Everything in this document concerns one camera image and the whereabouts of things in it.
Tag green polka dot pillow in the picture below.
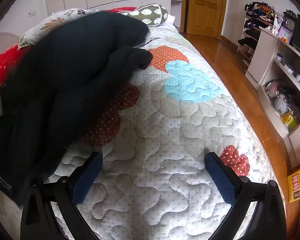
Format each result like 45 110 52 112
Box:
120 4 168 27

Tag heart pattern quilt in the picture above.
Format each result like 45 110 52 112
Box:
0 26 281 240

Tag red pillow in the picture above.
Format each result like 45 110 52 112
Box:
0 44 31 88

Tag black pants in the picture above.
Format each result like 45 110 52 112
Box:
0 11 152 205

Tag floral white pillow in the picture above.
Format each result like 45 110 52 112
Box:
18 8 100 49

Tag table clock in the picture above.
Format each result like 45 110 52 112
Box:
282 9 297 32

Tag yellow shopping bag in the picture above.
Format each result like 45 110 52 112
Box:
287 168 300 203

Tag white tv cabinet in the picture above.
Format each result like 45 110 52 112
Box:
246 28 300 167

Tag wooden door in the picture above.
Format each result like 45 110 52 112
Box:
185 0 227 38

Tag shoe rack with shoes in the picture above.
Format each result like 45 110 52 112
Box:
236 2 283 67

